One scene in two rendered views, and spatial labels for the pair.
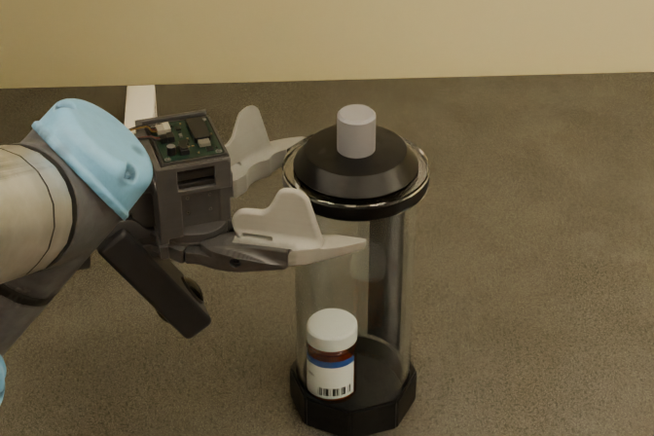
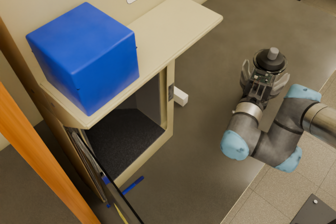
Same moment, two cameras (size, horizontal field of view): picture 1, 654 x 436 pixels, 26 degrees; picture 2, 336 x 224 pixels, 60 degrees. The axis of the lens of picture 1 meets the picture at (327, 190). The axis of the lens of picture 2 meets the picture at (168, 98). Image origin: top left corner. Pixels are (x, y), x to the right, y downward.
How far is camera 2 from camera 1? 0.95 m
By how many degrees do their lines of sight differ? 37
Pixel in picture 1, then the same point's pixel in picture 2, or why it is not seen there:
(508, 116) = not seen: hidden behind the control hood
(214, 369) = (228, 113)
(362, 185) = (282, 63)
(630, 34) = not seen: outside the picture
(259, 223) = (277, 83)
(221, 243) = (273, 92)
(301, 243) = (284, 82)
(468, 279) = (237, 65)
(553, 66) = not seen: hidden behind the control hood
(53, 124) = (309, 94)
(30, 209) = not seen: outside the picture
